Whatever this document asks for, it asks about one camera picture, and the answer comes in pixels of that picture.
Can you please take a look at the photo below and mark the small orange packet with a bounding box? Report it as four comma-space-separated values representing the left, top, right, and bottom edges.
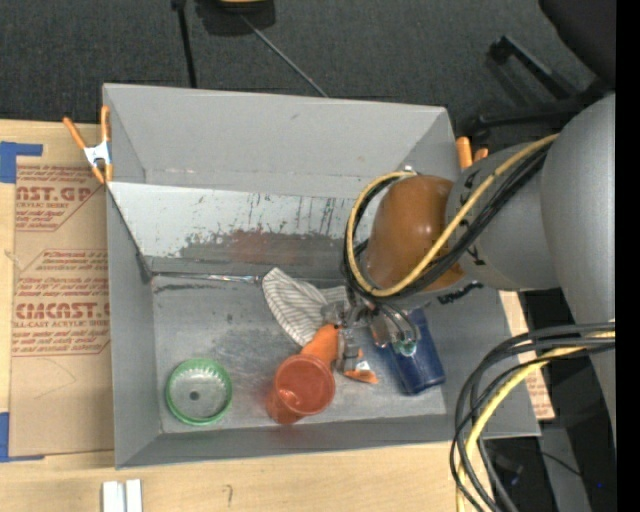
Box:
343, 358, 380, 385

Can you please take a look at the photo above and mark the brown cardboard board, red print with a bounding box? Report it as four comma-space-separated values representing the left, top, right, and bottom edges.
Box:
0, 118, 556, 464

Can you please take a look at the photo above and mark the orange plastic cup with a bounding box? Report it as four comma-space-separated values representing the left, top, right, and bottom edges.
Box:
264, 353, 337, 426

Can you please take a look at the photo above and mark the orange toy carrot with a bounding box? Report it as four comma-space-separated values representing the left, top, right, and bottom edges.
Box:
301, 323, 344, 369

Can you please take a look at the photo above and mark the grey metal bin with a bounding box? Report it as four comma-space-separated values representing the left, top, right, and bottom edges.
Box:
101, 83, 542, 470

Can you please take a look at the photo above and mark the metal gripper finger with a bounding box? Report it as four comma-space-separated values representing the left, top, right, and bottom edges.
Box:
337, 325, 364, 372
321, 303, 351, 327

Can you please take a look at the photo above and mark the dark blue cup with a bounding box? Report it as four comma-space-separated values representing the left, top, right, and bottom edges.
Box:
375, 307, 447, 396

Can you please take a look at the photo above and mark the white striped cloth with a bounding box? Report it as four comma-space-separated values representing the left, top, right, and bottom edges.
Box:
261, 267, 351, 349

